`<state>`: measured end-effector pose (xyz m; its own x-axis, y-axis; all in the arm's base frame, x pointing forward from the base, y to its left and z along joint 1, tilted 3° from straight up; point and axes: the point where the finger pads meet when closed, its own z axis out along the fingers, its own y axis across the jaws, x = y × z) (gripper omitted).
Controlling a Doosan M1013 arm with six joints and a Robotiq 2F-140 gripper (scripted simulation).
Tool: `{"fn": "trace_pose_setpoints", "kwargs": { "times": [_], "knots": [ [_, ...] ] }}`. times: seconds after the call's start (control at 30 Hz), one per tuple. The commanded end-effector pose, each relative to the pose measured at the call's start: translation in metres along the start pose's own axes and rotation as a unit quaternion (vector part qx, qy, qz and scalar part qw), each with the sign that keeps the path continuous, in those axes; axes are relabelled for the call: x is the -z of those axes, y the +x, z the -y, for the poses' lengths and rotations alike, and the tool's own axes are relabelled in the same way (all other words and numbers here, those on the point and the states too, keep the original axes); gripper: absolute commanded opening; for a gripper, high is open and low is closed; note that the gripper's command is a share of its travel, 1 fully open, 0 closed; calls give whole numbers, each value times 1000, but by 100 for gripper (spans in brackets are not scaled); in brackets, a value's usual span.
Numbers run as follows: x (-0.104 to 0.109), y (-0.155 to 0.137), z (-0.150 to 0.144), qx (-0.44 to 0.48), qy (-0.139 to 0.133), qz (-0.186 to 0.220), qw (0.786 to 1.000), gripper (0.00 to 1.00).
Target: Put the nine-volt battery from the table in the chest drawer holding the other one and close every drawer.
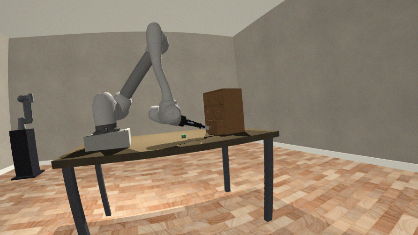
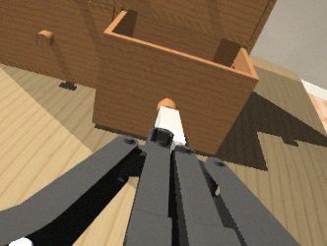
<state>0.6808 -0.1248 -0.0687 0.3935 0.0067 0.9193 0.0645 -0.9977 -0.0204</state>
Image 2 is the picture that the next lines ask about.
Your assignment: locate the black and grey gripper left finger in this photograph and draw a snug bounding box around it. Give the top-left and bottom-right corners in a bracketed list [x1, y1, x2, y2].
[0, 106, 174, 246]

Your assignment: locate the orange-brown wooden chest of drawers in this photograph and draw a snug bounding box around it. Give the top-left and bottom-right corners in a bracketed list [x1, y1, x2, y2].
[0, 0, 277, 89]

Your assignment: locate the brown wooden drawer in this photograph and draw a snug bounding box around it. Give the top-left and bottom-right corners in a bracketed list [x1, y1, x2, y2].
[124, 0, 269, 41]
[92, 8, 259, 154]
[0, 0, 115, 85]

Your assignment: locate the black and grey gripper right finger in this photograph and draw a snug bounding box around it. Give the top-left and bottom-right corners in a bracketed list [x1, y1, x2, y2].
[168, 109, 300, 246]

